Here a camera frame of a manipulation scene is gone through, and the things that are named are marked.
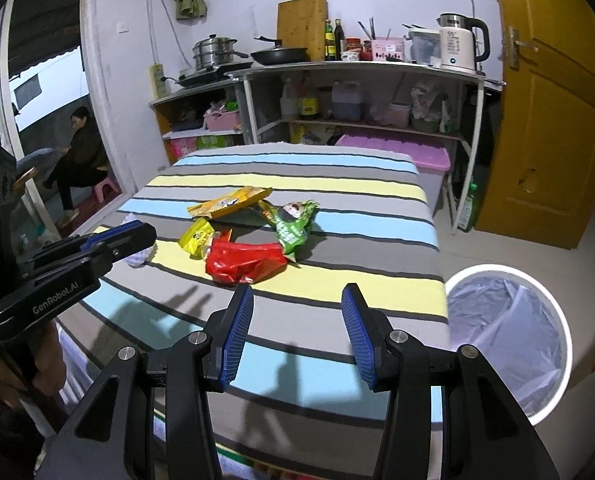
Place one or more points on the black frying pan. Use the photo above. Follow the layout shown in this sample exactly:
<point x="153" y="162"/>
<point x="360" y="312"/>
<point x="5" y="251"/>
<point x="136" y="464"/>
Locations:
<point x="280" y="54"/>

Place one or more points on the steel steamer pot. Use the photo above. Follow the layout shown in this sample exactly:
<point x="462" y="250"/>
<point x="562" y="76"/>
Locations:
<point x="216" y="52"/>

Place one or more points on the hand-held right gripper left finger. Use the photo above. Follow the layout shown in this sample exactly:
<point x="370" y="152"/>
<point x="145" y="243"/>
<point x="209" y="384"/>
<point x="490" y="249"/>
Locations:
<point x="237" y="330"/>

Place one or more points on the red snack packet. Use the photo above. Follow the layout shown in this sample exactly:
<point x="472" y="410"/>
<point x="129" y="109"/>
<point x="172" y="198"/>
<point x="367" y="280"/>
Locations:
<point x="245" y="260"/>

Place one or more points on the white wall switch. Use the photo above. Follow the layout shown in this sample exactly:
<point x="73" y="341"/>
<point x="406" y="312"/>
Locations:
<point x="122" y="26"/>

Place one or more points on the white foam fruit net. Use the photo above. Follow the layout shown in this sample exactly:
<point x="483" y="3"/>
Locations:
<point x="140" y="259"/>

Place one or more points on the yellow-green sauce bottle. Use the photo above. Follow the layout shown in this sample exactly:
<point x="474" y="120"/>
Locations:
<point x="330" y="42"/>

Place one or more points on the yellowed power strip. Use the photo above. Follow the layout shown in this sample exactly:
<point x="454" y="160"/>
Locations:
<point x="160" y="82"/>

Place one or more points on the small yellow snack packet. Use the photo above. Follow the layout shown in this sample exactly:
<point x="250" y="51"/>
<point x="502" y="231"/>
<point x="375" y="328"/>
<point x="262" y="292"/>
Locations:
<point x="196" y="237"/>

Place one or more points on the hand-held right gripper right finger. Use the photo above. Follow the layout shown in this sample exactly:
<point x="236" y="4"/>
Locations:
<point x="358" y="335"/>

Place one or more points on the yellow-label oil bottle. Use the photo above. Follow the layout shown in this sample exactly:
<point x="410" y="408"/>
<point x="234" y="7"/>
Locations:
<point x="308" y="105"/>

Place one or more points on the pink plastic stool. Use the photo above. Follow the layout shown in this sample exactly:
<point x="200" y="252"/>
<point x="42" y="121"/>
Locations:
<point x="106" y="189"/>

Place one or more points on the green snack packet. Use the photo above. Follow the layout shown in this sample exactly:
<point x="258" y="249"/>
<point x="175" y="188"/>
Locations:
<point x="292" y="227"/>

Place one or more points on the white electric kettle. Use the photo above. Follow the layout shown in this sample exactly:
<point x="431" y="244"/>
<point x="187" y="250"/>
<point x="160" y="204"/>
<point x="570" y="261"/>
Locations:
<point x="457" y="45"/>

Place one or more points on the clear bin liner bag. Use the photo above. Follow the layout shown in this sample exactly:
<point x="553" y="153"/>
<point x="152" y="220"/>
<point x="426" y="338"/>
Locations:
<point x="502" y="335"/>

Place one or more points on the pink green carton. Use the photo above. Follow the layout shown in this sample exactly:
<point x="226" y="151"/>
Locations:
<point x="181" y="150"/>

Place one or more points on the pink utensil holder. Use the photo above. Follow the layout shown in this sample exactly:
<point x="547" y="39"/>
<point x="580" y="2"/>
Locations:
<point x="388" y="50"/>

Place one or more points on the yellow wooden door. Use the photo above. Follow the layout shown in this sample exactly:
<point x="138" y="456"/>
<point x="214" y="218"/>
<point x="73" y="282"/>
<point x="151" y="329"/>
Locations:
<point x="542" y="110"/>

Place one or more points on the person's left hand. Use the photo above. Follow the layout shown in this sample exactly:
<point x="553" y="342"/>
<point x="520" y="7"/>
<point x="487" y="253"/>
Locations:
<point x="47" y="370"/>

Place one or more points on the dark liquid plastic jug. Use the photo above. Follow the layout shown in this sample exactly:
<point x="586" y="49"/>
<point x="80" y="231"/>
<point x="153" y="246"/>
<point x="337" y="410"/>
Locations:
<point x="346" y="102"/>

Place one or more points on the red sauce jar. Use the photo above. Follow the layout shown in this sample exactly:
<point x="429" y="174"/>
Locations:
<point x="353" y="49"/>
<point x="367" y="51"/>

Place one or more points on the wooden cutting board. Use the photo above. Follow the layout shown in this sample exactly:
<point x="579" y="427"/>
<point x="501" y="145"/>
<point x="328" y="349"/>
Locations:
<point x="302" y="22"/>

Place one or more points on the pink plastic basket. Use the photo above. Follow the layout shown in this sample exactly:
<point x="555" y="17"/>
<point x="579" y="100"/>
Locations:
<point x="221" y="121"/>

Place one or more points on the clear plastic bottle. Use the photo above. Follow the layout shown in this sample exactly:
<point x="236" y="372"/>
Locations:
<point x="288" y="102"/>

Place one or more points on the white round trash bin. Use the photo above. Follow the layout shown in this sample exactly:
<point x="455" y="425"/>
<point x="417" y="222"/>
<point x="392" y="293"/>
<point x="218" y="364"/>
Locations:
<point x="563" y="330"/>

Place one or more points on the black induction cooker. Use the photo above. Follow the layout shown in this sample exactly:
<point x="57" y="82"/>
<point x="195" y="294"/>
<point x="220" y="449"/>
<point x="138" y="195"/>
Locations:
<point x="212" y="74"/>

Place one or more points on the white metal shelf table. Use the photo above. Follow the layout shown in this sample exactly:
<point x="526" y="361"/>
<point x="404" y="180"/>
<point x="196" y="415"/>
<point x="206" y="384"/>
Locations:
<point x="357" y="67"/>

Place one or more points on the wooden shelf unit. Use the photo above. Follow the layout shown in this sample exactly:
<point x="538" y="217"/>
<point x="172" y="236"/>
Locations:
<point x="160" y="120"/>

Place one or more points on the pink-lid storage box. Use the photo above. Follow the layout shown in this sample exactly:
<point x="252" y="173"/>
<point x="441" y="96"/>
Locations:
<point x="392" y="152"/>

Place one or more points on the clear plastic container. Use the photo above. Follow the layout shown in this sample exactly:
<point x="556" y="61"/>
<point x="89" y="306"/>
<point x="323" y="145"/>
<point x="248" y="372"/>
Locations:
<point x="423" y="47"/>

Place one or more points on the striped blanket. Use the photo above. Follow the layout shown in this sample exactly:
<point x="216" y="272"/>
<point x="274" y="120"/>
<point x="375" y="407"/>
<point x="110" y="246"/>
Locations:
<point x="302" y="185"/>

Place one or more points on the long yellow snack packet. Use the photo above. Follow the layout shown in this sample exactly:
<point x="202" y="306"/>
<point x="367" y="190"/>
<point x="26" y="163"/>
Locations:
<point x="232" y="201"/>

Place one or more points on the green plastic bottle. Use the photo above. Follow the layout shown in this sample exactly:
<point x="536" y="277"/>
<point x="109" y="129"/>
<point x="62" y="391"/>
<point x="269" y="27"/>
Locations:
<point x="470" y="210"/>

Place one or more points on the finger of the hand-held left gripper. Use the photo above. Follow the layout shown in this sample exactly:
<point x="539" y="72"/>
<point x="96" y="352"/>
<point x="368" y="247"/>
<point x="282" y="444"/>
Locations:
<point x="132" y="242"/>
<point x="107" y="234"/>

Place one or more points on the dark sauce bottle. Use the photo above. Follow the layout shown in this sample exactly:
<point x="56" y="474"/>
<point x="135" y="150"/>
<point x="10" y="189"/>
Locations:
<point x="339" y="40"/>

